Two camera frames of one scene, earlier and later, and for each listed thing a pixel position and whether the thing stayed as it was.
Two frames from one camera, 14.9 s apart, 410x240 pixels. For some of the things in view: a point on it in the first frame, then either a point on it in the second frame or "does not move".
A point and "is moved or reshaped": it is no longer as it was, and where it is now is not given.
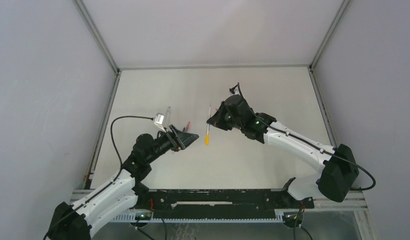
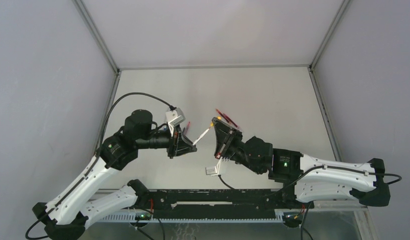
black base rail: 211,203 does not move
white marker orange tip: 208,125 is moved or reshaped
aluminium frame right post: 320,99 does not move
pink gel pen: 188,126 does not move
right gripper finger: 217,118 to 222,130
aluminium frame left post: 92,28 does not move
